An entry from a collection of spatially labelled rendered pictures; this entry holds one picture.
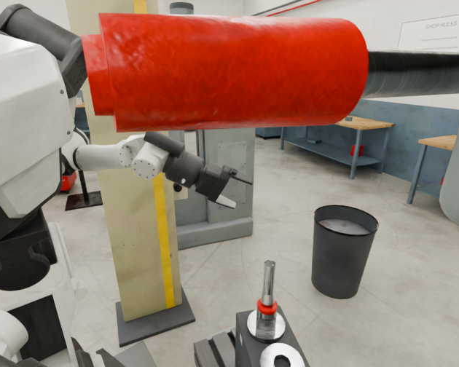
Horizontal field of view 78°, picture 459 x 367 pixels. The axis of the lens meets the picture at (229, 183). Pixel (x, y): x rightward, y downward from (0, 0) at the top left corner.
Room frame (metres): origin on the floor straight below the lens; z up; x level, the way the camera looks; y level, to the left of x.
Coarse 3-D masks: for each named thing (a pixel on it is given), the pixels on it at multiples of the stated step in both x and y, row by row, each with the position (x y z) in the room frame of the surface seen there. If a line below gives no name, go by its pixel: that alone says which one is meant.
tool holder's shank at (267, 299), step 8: (264, 264) 0.50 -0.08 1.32; (272, 264) 0.50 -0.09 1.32; (264, 272) 0.49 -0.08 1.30; (272, 272) 0.49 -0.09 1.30; (264, 280) 0.49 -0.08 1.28; (272, 280) 0.49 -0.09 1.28; (264, 288) 0.49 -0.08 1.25; (272, 288) 0.49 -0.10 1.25; (264, 296) 0.49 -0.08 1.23; (272, 296) 0.49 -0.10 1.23; (264, 304) 0.49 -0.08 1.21
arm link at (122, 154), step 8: (136, 136) 0.75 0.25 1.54; (120, 144) 0.72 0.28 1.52; (128, 144) 0.73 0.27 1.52; (136, 144) 0.74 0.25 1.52; (112, 152) 0.70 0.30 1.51; (120, 152) 0.70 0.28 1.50; (128, 152) 0.74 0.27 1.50; (136, 152) 0.75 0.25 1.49; (112, 160) 0.70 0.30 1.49; (120, 160) 0.69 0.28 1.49; (128, 160) 0.73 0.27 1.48; (120, 168) 0.71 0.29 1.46
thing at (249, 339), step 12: (240, 312) 0.54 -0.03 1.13; (252, 312) 0.53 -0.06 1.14; (240, 324) 0.51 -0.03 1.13; (252, 324) 0.50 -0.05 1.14; (276, 324) 0.50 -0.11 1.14; (288, 324) 0.51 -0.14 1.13; (240, 336) 0.49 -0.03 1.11; (252, 336) 0.47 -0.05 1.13; (264, 336) 0.46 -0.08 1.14; (276, 336) 0.46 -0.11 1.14; (288, 336) 0.47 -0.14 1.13; (240, 348) 0.49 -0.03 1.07; (252, 348) 0.45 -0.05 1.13; (264, 348) 0.45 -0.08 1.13; (276, 348) 0.44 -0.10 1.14; (288, 348) 0.44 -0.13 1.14; (300, 348) 0.45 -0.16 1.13; (240, 360) 0.49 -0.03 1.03; (252, 360) 0.42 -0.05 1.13; (264, 360) 0.41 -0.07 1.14; (276, 360) 0.42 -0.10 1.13; (288, 360) 0.41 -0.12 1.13; (300, 360) 0.41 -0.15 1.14
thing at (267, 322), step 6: (258, 312) 0.49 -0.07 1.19; (276, 312) 0.49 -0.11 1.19; (258, 318) 0.49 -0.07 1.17; (264, 318) 0.48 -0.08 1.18; (270, 318) 0.48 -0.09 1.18; (276, 318) 0.49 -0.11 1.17; (258, 324) 0.49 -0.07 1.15; (264, 324) 0.48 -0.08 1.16; (270, 324) 0.48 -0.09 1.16; (264, 330) 0.48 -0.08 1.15; (270, 330) 0.48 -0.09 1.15
